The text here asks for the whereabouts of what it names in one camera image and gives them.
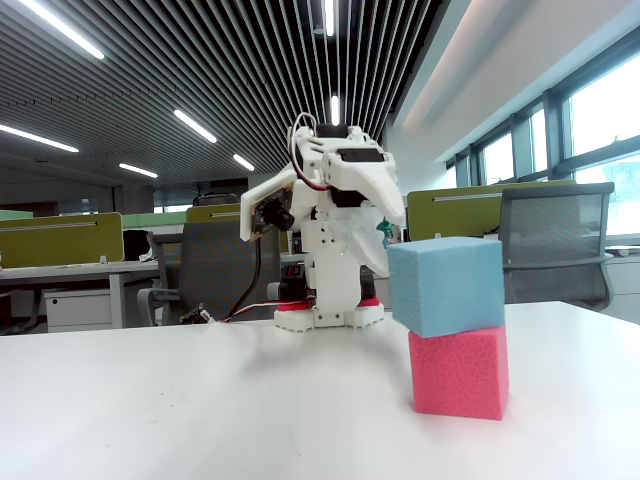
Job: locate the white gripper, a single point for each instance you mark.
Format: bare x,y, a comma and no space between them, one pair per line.
361,165

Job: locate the blue foam cube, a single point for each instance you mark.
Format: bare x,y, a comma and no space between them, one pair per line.
445,285

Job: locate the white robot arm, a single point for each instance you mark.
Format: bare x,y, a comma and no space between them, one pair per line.
330,280

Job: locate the red foam cube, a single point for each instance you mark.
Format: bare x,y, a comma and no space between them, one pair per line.
457,375

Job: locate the teal green desk item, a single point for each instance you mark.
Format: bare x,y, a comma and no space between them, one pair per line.
384,227

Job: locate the olive green desk partition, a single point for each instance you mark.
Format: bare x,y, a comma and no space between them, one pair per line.
60,240
450,215
215,212

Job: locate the long ceiling light strip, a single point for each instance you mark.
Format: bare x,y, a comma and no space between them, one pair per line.
138,170
195,126
65,30
40,139
243,162
335,110
329,17

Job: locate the black bag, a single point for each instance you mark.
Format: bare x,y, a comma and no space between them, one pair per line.
215,200

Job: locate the grey mesh office chair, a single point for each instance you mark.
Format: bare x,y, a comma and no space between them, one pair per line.
215,270
555,240

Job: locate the small controller circuit board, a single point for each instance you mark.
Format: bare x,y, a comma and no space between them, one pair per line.
196,315

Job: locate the black backpack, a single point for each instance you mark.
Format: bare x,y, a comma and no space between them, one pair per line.
135,245

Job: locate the dark framed window row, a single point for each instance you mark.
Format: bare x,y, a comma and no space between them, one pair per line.
605,120

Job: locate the grey office desk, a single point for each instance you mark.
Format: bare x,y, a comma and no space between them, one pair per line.
75,272

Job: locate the white drawer cabinet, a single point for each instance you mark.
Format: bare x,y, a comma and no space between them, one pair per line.
75,310

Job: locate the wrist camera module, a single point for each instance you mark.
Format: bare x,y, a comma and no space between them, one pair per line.
265,215

